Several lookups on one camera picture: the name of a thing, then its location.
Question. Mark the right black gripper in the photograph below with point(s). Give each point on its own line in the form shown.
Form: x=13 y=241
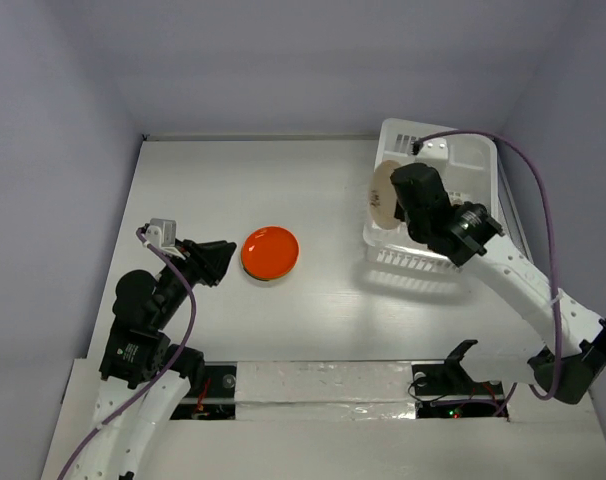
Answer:
x=405 y=198

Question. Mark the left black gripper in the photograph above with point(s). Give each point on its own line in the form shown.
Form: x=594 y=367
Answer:
x=209 y=259

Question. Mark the beige patterned plate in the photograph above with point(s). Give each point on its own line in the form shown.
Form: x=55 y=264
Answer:
x=382 y=198

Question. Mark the orange plate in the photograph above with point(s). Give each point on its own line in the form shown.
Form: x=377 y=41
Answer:
x=269 y=253

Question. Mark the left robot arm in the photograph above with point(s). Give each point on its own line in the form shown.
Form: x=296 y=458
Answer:
x=147 y=367

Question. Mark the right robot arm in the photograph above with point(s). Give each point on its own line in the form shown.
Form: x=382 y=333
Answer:
x=574 y=337

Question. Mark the white plastic dish rack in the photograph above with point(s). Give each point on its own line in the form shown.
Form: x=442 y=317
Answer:
x=470 y=174

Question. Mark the white foam strip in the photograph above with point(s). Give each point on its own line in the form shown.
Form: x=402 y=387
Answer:
x=323 y=391

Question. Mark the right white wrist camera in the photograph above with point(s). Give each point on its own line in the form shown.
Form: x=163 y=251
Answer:
x=431 y=150

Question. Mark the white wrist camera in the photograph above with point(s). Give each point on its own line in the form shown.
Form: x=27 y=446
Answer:
x=431 y=150
x=161 y=234

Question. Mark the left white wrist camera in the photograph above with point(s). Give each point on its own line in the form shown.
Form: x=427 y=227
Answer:
x=161 y=234

